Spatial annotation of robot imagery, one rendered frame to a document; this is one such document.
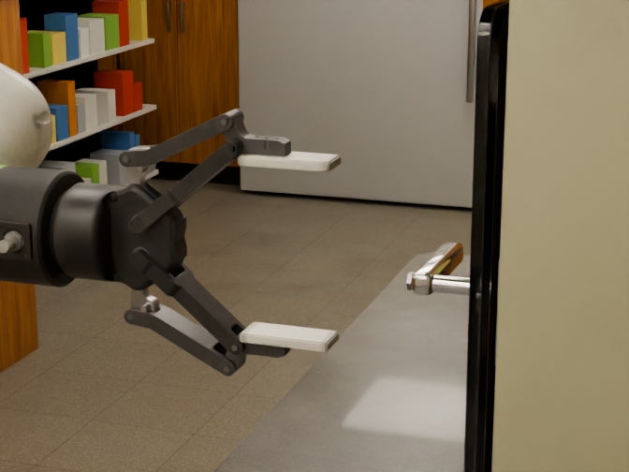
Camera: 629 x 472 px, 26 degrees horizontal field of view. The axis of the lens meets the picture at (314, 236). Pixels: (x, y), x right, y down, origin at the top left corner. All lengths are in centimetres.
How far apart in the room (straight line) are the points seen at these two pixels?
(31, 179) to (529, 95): 42
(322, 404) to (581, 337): 58
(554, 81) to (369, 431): 60
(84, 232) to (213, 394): 294
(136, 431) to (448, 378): 232
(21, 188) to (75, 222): 5
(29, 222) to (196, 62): 537
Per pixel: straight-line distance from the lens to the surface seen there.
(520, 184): 84
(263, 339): 102
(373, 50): 597
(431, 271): 93
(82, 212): 104
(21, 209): 105
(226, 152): 100
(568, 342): 87
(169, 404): 390
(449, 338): 160
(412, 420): 137
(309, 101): 609
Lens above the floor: 147
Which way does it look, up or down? 15 degrees down
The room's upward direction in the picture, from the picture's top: straight up
